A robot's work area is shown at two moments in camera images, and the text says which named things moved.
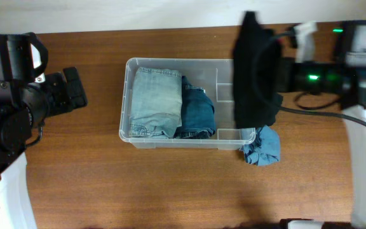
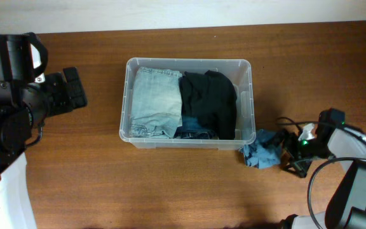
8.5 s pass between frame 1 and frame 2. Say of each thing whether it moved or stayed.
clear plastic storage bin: stayed
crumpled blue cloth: stayed
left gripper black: stayed
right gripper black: moved
